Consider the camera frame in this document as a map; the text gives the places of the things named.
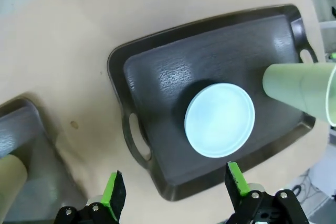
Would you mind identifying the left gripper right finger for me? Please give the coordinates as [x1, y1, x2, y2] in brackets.
[224, 161, 308, 224]

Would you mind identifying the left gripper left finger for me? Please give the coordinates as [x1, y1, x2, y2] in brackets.
[54, 170, 127, 224]

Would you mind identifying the light blue bowl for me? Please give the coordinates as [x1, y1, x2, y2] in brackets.
[184, 82, 256, 158]

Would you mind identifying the tall beige cup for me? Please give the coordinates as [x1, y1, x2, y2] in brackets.
[0, 154, 30, 209]

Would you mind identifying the tall pale green cup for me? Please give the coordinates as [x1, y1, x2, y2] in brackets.
[262, 61, 336, 126]

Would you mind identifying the black floor cable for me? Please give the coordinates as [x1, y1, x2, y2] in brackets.
[288, 171, 325, 200]

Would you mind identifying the dark brown handled tray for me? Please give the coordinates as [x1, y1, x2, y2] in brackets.
[0, 97, 89, 224]
[107, 3, 317, 204]

